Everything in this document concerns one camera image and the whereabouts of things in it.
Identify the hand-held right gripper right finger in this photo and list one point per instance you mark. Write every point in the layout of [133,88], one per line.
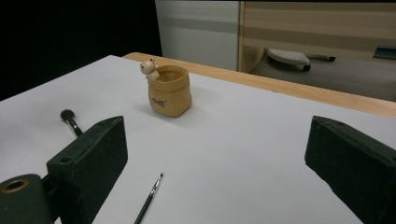
[358,161]

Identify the thick black makeup brush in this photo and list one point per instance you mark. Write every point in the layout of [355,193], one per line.
[72,123]

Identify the thin black makeup brush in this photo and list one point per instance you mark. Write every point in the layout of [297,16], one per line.
[149,199]

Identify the tan ceramic bear pot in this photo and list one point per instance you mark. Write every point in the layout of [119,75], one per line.
[169,93]

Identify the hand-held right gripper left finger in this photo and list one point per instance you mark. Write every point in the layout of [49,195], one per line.
[93,155]

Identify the wooden cabinet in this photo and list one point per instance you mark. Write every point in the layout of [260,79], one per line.
[311,25]

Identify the black curtain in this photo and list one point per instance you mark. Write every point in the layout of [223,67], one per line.
[62,37]

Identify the dark rectangular desk panel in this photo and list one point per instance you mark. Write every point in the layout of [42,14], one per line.
[386,52]

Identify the grey office chair base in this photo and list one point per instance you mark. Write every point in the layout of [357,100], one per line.
[289,57]

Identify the white cabinet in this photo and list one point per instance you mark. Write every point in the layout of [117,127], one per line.
[199,31]

